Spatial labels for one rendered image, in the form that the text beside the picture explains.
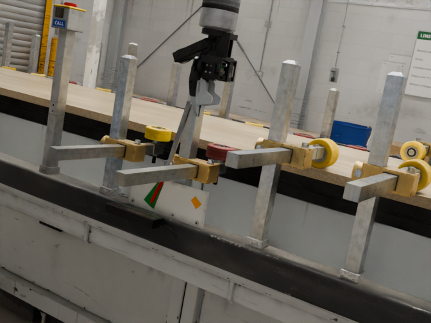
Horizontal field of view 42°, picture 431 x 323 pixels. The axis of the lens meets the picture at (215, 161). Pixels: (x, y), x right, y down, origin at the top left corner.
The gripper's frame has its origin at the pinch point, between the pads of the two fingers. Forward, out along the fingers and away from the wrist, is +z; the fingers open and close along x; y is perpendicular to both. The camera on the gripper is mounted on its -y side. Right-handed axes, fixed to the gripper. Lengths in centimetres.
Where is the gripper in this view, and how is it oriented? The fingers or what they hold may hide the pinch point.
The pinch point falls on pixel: (195, 110)
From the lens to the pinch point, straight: 141.2
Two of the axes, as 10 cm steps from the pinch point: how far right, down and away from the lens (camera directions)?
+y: 8.3, 2.3, -5.0
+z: -1.7, 9.7, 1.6
